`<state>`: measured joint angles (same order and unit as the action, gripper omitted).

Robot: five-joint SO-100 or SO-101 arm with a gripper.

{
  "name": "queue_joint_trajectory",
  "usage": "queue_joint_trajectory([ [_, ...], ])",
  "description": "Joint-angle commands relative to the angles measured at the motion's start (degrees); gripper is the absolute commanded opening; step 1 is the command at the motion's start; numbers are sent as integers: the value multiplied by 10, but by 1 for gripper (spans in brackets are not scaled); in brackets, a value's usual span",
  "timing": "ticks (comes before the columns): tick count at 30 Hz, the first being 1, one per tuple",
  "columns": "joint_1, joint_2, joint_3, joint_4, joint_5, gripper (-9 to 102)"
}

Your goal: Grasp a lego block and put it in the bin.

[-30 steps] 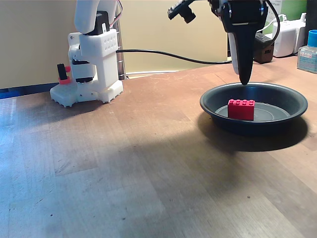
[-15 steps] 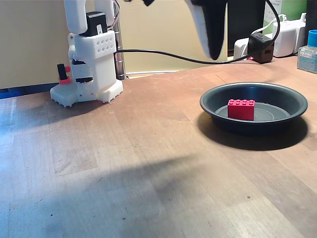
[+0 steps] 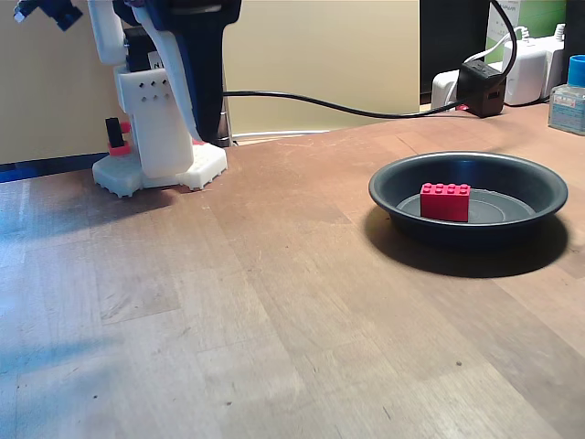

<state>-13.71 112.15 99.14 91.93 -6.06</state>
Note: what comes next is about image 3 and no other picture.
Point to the black monitor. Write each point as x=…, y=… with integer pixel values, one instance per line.
x=452, y=36

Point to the red black table clamp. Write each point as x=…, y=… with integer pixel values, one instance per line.
x=199, y=142
x=120, y=148

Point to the black camera on bracket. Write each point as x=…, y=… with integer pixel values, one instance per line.
x=64, y=13

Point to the red lego block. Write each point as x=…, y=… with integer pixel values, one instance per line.
x=445, y=206

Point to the black power cube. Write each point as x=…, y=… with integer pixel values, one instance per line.
x=480, y=91

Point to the white power adapter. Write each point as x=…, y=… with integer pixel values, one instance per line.
x=525, y=73

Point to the chrome metal pole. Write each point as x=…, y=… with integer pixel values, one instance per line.
x=227, y=119

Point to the green and white box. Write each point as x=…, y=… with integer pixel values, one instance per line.
x=541, y=16

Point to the blue capped bottle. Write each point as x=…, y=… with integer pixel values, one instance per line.
x=569, y=107

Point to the dark round metal pan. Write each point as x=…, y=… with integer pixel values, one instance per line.
x=466, y=233

